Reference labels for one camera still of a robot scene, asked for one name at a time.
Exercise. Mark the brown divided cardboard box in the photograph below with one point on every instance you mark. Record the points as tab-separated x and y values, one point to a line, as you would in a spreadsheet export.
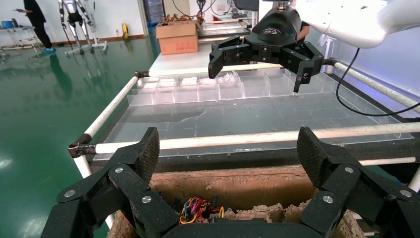
236	187

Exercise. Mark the clear acrylic divider tray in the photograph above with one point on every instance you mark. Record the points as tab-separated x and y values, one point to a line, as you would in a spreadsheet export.
229	115

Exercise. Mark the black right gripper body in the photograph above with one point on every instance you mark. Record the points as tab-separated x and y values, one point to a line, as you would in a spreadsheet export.
275	29

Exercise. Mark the orange printed cardboard box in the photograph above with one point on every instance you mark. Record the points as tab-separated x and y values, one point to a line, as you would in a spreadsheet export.
178	39

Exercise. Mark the white pipe frame table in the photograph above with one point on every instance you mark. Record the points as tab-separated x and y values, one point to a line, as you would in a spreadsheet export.
229	139

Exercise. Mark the person in black clothes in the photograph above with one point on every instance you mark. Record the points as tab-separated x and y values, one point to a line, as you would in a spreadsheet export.
37	19

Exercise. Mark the blue box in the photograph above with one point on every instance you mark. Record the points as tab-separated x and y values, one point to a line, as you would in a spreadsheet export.
7	24

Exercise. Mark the legged robot on stand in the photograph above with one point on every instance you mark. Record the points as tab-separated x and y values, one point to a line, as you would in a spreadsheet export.
74	18

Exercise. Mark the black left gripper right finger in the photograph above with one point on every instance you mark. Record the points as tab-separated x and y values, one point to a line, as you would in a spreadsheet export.
344	184

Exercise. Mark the white metal cart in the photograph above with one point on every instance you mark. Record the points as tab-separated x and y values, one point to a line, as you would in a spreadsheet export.
16	28

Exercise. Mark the yellow floor sign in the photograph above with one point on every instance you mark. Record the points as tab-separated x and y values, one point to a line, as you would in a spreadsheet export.
125	31

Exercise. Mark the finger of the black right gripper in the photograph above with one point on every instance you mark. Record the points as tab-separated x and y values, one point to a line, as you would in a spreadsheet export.
229	54
305	62

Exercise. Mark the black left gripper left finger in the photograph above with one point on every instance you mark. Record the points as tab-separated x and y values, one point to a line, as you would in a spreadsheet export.
131	184

